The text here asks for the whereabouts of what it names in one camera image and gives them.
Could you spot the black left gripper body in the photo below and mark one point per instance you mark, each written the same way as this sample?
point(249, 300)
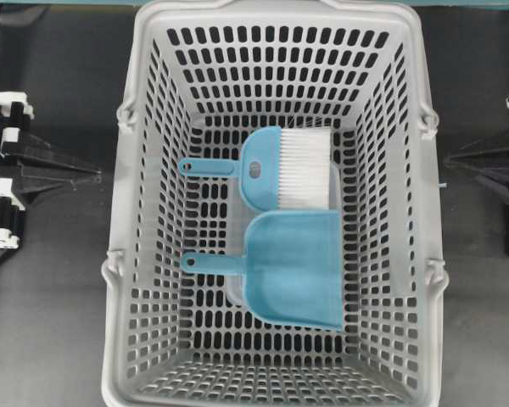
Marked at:
point(16, 114)

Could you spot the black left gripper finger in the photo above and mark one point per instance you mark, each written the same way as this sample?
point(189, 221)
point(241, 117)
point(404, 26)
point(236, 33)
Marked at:
point(29, 190)
point(29, 148)

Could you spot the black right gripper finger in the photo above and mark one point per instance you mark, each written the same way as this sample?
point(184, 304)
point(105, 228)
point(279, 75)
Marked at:
point(492, 147)
point(495, 180)

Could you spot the blue brush white bristles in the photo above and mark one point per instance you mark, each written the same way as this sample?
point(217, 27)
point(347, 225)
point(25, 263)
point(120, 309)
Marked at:
point(278, 168)

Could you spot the blue plastic dustpan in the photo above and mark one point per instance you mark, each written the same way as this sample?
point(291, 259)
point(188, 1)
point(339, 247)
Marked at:
point(291, 268)

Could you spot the grey plastic shopping basket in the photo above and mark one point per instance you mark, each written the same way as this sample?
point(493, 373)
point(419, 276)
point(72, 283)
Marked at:
point(202, 75)

